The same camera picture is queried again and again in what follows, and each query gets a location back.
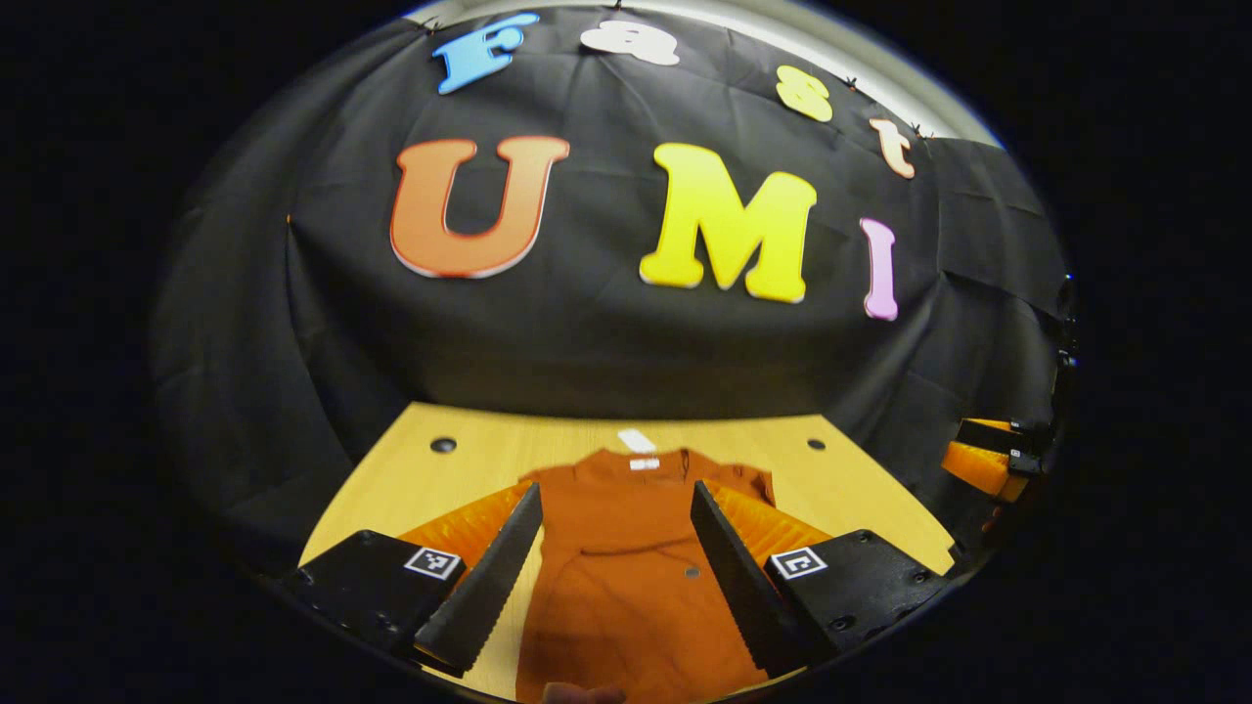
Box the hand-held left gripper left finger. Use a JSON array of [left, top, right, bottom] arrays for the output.
[[282, 482, 545, 678]]

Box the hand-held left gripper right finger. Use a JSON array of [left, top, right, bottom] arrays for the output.
[[690, 479, 950, 678]]

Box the orange shirt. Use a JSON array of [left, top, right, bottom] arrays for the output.
[[515, 448, 779, 704]]

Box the black backdrop cloth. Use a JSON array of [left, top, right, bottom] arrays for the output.
[[152, 5, 1077, 578]]

